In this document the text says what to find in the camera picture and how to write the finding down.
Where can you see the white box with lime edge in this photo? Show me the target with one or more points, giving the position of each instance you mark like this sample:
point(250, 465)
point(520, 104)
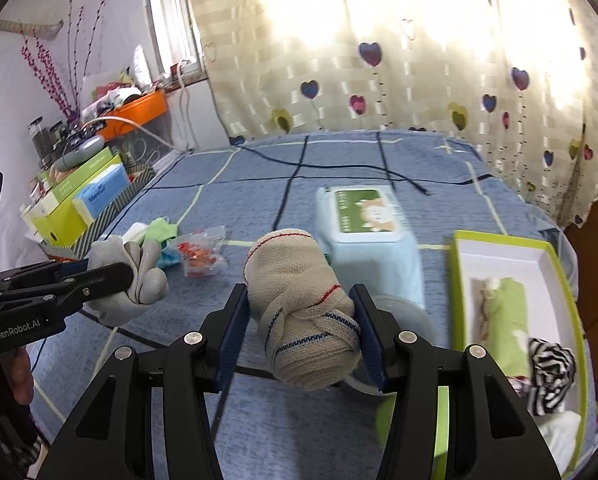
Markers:
point(504, 255)

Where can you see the green jar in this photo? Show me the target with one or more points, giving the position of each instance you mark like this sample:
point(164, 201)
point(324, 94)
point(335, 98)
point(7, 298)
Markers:
point(441, 425)

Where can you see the pale grey-blue cloth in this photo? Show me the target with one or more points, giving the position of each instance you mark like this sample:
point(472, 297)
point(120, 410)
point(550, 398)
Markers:
point(139, 280)

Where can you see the red flower branches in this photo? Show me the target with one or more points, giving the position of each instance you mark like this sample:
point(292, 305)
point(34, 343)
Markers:
point(54, 70)

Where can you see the window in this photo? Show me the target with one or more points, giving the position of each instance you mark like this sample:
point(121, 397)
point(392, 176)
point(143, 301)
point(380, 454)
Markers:
point(174, 15)

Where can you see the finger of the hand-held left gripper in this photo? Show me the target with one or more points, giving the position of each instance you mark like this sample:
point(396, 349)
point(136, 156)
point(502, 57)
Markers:
point(99, 279)
point(44, 271)

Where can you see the beige striped towel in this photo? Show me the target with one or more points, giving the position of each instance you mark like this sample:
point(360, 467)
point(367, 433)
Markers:
point(299, 305)

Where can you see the person's left hand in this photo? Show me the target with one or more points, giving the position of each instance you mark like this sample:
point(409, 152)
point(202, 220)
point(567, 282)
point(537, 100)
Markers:
point(19, 380)

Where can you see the light green cloth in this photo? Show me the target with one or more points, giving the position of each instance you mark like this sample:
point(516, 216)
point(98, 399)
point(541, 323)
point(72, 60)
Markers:
point(161, 232)

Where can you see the cream heart print curtain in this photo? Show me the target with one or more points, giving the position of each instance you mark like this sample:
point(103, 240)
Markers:
point(404, 50)

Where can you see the grey oval case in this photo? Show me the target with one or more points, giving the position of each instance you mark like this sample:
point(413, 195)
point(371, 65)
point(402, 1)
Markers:
point(79, 152)

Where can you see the blue face mask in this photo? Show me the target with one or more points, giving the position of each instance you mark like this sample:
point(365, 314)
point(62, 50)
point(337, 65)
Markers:
point(169, 259)

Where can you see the grey striped storage box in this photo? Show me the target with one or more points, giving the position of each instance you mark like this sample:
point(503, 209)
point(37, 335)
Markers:
point(124, 200)

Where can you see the glass jar with dark lid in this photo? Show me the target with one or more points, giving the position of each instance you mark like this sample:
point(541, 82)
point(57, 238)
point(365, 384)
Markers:
point(38, 140)

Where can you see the pale green carton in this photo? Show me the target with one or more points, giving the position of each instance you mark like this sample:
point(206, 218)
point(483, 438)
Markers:
point(89, 172)

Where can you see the black and white striped cloth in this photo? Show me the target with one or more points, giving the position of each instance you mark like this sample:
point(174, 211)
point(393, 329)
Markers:
point(551, 370)

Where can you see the clear plastic jar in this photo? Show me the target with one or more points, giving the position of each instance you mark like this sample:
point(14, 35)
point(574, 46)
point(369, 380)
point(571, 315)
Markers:
point(409, 320)

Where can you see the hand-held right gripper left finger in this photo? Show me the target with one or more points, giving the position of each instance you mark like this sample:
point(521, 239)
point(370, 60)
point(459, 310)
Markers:
point(229, 330)

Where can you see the pale blue wet wipes pack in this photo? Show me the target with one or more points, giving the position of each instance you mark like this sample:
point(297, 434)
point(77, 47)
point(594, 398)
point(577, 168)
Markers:
point(369, 230)

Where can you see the white and mint towel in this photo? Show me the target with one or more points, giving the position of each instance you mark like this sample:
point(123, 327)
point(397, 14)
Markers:
point(559, 432)

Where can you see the orange tray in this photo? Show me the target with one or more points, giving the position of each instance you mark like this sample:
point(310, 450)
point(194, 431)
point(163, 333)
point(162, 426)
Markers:
point(139, 110)

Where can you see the green rabbit print towel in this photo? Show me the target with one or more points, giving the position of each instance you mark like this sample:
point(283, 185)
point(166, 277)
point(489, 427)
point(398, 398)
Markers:
point(509, 320)

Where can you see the blue tissue box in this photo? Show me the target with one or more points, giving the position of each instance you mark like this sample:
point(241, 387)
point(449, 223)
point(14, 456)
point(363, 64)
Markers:
point(101, 192)

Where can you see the clear bag with red bits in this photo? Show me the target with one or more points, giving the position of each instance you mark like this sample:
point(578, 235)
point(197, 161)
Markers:
point(201, 255)

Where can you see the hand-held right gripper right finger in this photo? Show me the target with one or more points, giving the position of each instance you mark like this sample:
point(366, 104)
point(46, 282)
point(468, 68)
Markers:
point(371, 335)

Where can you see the lime and white file box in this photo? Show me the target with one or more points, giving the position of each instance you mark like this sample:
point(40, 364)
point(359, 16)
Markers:
point(54, 222)

